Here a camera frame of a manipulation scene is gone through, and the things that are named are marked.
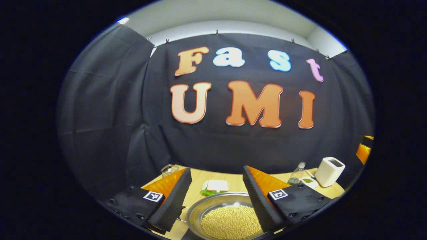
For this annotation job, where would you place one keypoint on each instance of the white divided dish of beans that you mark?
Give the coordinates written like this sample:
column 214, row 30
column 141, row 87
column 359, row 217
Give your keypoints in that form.
column 308, row 181

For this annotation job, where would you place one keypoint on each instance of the small metal grater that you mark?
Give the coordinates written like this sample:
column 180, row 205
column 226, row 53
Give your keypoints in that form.
column 169, row 170

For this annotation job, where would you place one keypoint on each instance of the clear plastic water bottle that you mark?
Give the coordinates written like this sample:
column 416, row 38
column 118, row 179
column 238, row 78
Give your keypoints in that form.
column 296, row 176

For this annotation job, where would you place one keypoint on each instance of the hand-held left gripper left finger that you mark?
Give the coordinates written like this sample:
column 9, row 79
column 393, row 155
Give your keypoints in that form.
column 173, row 203

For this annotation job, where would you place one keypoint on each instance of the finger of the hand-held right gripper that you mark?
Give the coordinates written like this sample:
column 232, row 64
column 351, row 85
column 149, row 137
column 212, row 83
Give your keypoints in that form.
column 363, row 152

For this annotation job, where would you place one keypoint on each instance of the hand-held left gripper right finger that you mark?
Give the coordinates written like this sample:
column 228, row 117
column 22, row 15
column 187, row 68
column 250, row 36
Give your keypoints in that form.
column 258, row 203

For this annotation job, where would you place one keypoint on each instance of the ceiling light panel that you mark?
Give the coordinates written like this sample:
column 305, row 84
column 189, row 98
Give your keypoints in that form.
column 123, row 20

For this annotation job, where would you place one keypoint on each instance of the white toaster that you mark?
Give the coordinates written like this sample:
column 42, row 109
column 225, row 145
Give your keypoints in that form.
column 328, row 173

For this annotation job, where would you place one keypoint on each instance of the pile of soybeans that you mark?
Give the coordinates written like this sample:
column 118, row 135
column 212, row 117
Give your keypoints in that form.
column 230, row 223

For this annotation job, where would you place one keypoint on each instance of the sandwich with lettuce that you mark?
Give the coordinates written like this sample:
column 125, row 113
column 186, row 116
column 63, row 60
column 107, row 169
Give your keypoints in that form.
column 217, row 185

